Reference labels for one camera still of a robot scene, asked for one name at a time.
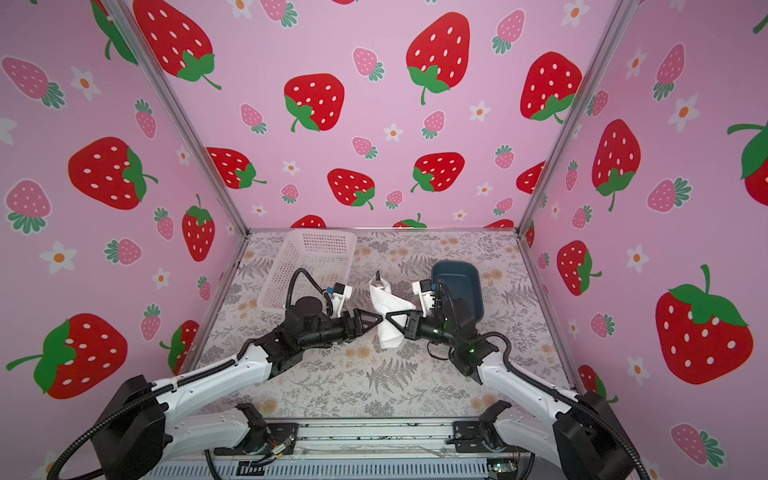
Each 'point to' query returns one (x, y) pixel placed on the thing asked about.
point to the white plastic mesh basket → (327, 255)
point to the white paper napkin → (385, 302)
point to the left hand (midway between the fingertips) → (379, 323)
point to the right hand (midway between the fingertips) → (385, 318)
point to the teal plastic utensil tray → (460, 280)
